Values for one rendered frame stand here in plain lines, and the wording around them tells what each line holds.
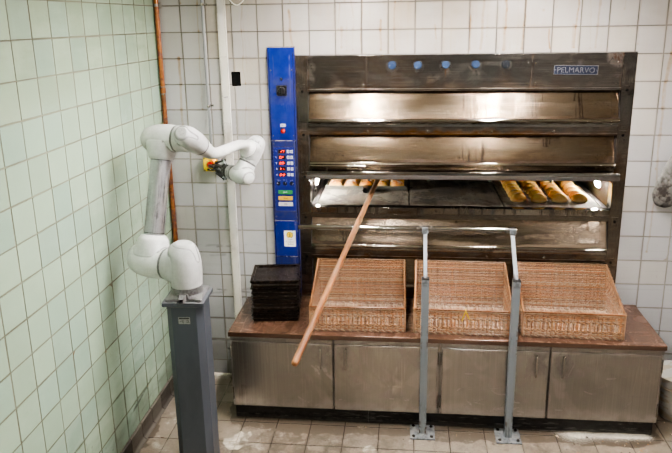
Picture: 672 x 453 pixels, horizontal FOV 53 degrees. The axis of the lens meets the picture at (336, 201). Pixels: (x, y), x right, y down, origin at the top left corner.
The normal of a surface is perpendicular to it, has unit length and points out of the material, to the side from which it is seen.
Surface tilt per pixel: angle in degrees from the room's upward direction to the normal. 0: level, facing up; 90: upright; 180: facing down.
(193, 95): 90
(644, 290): 90
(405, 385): 90
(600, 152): 70
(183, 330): 90
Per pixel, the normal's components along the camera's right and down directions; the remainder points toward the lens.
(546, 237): -0.10, -0.08
